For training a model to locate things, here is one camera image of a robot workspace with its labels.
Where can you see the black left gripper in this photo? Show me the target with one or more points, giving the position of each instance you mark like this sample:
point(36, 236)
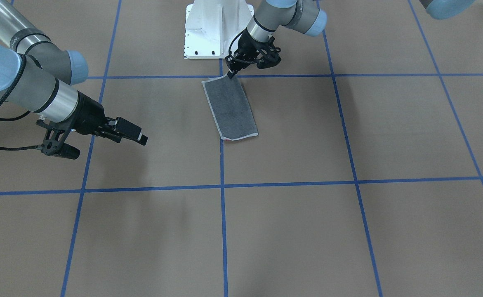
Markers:
point(247, 46)

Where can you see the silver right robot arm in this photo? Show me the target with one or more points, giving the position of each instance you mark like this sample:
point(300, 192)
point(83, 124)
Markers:
point(40, 77)

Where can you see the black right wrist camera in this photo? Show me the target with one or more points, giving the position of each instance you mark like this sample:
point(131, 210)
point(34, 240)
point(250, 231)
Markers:
point(54, 142)

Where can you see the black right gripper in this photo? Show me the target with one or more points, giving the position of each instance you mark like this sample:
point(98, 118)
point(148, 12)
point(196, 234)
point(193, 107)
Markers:
point(89, 117)

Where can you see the white pedestal column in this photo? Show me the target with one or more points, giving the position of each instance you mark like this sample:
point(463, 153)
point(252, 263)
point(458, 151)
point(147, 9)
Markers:
point(211, 25)

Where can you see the pink towel with white edge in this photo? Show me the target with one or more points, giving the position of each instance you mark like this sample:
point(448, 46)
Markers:
point(230, 108)

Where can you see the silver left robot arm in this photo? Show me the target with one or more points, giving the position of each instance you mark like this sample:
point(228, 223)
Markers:
point(298, 15)

